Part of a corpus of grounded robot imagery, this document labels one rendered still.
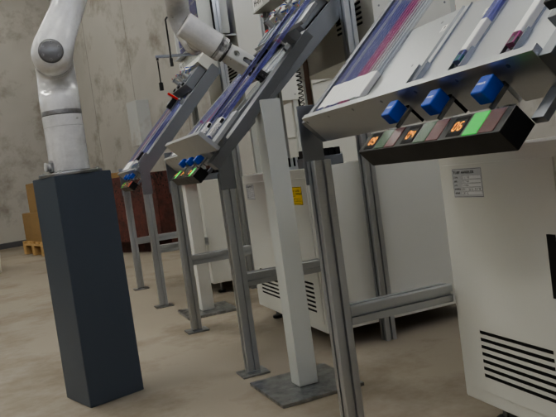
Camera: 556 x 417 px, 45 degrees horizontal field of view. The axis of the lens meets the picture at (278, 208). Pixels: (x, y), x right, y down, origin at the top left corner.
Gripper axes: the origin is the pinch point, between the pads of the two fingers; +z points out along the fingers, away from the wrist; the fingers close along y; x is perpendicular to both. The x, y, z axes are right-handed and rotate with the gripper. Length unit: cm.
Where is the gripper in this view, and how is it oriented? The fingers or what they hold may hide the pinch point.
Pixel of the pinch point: (262, 77)
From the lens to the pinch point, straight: 229.1
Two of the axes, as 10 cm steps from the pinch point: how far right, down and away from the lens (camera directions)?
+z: 8.1, 4.9, 3.1
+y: -3.6, -0.1, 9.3
